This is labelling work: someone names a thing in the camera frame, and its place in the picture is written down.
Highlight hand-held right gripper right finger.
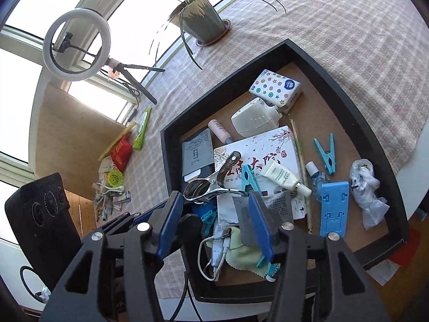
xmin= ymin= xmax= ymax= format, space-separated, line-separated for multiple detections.
xmin=247 ymin=192 xmax=391 ymax=322

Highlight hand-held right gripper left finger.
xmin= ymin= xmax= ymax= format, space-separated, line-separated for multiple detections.
xmin=39 ymin=191 xmax=184 ymax=322

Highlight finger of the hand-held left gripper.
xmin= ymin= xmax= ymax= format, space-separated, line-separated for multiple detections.
xmin=179 ymin=213 xmax=204 ymax=240
xmin=99 ymin=202 xmax=170 ymax=235

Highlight black rectangular tray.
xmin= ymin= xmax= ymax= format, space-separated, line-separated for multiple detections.
xmin=160 ymin=39 xmax=409 ymax=304

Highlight red fabric pouch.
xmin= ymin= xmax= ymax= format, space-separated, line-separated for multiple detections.
xmin=110 ymin=136 xmax=132 ymax=172

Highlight plaid cloth covered desktop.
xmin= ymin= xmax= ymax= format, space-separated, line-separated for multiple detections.
xmin=95 ymin=0 xmax=429 ymax=301

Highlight grey foil sachet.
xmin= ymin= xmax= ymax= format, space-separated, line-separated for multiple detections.
xmin=233 ymin=191 xmax=295 ymax=247

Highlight small teal claw clip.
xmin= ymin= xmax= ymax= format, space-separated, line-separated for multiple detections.
xmin=200 ymin=208 xmax=218 ymax=235

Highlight light green cleaning cloth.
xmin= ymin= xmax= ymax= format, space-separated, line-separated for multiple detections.
xmin=225 ymin=226 xmax=269 ymax=272

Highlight teal plastic clip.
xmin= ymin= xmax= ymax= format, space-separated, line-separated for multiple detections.
xmin=256 ymin=254 xmax=281 ymax=281

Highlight teal printed small tube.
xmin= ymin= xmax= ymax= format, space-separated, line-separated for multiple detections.
xmin=95 ymin=204 xmax=109 ymax=224

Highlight pine plank panel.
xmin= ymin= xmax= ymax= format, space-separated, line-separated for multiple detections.
xmin=64 ymin=189 xmax=97 ymax=240

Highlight white paper card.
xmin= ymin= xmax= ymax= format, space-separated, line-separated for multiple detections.
xmin=217 ymin=195 xmax=242 ymax=225

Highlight yellow-green round mesh item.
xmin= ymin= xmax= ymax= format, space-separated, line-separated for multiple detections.
xmin=107 ymin=170 xmax=124 ymax=189

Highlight silver metal bulldog clip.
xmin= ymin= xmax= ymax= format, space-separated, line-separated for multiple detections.
xmin=183 ymin=151 xmax=249 ymax=205

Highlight light blue clothes peg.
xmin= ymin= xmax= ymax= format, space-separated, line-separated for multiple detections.
xmin=241 ymin=164 xmax=265 ymax=202
xmin=313 ymin=133 xmax=336 ymax=175

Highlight white cream tube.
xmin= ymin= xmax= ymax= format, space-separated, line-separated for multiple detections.
xmin=260 ymin=159 xmax=312 ymax=197

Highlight dark grey card sleeve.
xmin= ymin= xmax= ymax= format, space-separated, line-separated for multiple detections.
xmin=182 ymin=127 xmax=215 ymax=192

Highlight small clear bottle white cap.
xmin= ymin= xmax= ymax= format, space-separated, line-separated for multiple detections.
xmin=305 ymin=161 xmax=331 ymax=202

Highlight yellow paper chopstick wrapper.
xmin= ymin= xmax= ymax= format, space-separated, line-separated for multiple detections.
xmin=99 ymin=122 xmax=138 ymax=162

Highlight blue folding phone stand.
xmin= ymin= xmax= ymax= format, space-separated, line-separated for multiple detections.
xmin=318 ymin=181 xmax=350 ymax=239

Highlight cherry blossom printed box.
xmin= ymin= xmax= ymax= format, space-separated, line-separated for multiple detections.
xmin=213 ymin=126 xmax=308 ymax=222

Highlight green squeeze tube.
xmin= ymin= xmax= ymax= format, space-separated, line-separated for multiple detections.
xmin=132 ymin=107 xmax=153 ymax=151

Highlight light wooden board panel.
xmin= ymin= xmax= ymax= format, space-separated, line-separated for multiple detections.
xmin=35 ymin=82 xmax=130 ymax=192

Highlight pale wrapped chopsticks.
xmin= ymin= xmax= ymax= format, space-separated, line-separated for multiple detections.
xmin=289 ymin=118 xmax=316 ymax=233

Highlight pink lip gloss tube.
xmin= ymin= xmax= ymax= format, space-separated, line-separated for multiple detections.
xmin=208 ymin=120 xmax=235 ymax=145

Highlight cream ribbed plug-in device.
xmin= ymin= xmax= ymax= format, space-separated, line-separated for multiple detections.
xmin=231 ymin=97 xmax=290 ymax=139

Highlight white plastic bag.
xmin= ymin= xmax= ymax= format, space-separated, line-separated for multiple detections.
xmin=349 ymin=159 xmax=391 ymax=230

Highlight white paper sheet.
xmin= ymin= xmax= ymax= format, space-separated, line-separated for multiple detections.
xmin=365 ymin=258 xmax=403 ymax=286

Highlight white star print tissue pack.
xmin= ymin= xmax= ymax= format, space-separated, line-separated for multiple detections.
xmin=249 ymin=69 xmax=302 ymax=113

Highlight red paper sheet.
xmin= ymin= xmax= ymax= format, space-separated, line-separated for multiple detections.
xmin=389 ymin=230 xmax=421 ymax=269

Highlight round red pot saucer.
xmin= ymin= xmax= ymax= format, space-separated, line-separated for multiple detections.
xmin=196 ymin=18 xmax=232 ymax=47

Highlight potted spider plant grey pot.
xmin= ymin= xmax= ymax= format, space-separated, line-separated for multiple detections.
xmin=147 ymin=0 xmax=287 ymax=71

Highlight coiled white cable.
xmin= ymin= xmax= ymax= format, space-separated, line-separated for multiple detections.
xmin=101 ymin=185 xmax=127 ymax=196

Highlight thin white usb cable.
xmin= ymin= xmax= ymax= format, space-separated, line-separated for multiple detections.
xmin=198 ymin=226 xmax=233 ymax=282

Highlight black inline remote cable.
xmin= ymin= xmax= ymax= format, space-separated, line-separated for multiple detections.
xmin=121 ymin=80 xmax=141 ymax=123

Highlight ring light on black tripod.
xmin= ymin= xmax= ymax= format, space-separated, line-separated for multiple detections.
xmin=42 ymin=8 xmax=166 ymax=106

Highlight white window frame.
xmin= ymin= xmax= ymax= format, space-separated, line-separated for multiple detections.
xmin=0 ymin=0 xmax=289 ymax=182

